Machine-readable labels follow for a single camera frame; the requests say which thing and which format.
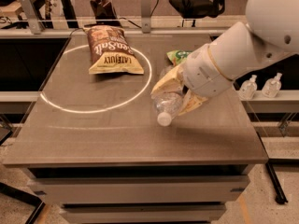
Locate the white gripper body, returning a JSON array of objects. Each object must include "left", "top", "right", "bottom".
[{"left": 182, "top": 44, "right": 233, "bottom": 98}]

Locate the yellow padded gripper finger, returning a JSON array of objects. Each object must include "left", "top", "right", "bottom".
[
  {"left": 178, "top": 90, "right": 206, "bottom": 116},
  {"left": 150, "top": 64, "right": 183, "bottom": 98}
]

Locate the clear plastic water bottle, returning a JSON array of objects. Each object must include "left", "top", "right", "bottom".
[{"left": 151, "top": 90, "right": 184, "bottom": 127}]

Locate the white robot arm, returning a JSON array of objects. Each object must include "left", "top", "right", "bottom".
[{"left": 151, "top": 0, "right": 299, "bottom": 99}]

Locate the clear hand sanitizer bottle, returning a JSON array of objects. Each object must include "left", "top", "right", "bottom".
[{"left": 239, "top": 75, "right": 257, "bottom": 100}]

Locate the green snack bag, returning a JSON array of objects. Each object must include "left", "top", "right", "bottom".
[{"left": 166, "top": 49, "right": 191, "bottom": 66}]

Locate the brown sea salt chip bag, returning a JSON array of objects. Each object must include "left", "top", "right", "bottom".
[{"left": 85, "top": 25, "right": 144, "bottom": 75}]

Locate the dark device behind glass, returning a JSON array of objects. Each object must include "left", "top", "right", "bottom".
[{"left": 90, "top": 0, "right": 121, "bottom": 27}]

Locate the grey table drawer cabinet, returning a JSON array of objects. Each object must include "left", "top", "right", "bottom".
[{"left": 21, "top": 163, "right": 256, "bottom": 224}]

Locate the middle metal rail bracket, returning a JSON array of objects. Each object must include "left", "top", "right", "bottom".
[{"left": 141, "top": 0, "right": 151, "bottom": 34}]

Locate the metal rail bracket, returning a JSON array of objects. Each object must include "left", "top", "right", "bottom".
[
  {"left": 141, "top": 0, "right": 151, "bottom": 34},
  {"left": 19, "top": 0, "right": 44, "bottom": 35}
]

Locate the left metal rail bracket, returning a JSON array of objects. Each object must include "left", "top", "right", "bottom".
[{"left": 19, "top": 0, "right": 44, "bottom": 35}]

